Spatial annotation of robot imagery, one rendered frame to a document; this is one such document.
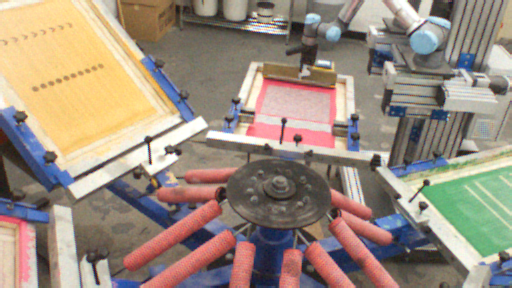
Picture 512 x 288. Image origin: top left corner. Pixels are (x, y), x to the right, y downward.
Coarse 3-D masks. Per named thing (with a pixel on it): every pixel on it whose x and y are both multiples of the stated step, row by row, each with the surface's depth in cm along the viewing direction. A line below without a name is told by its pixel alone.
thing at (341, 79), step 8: (256, 64) 275; (248, 72) 266; (248, 80) 258; (336, 80) 277; (344, 80) 276; (352, 80) 274; (248, 88) 251; (352, 88) 266; (240, 96) 243; (352, 96) 258; (352, 104) 251; (352, 112) 244
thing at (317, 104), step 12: (300, 84) 270; (300, 96) 258; (312, 96) 260; (324, 96) 262; (300, 108) 248; (312, 108) 249; (324, 108) 251; (336, 108) 253; (300, 120) 238; (312, 120) 239; (324, 120) 241; (300, 132) 229; (312, 132) 230; (324, 132) 232; (312, 144) 222; (324, 144) 223
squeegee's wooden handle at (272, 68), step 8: (264, 64) 265; (272, 64) 265; (280, 64) 265; (264, 72) 267; (272, 72) 267; (280, 72) 267; (288, 72) 266; (296, 72) 266; (312, 72) 265; (320, 72) 265; (328, 72) 265; (336, 72) 266; (312, 80) 268; (320, 80) 267; (328, 80) 267
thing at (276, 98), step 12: (264, 84) 264; (276, 84) 266; (288, 84) 268; (264, 96) 253; (276, 96) 255; (288, 96) 257; (264, 108) 243; (276, 108) 244; (288, 108) 246; (252, 132) 223; (264, 132) 225; (276, 132) 226; (288, 132) 227
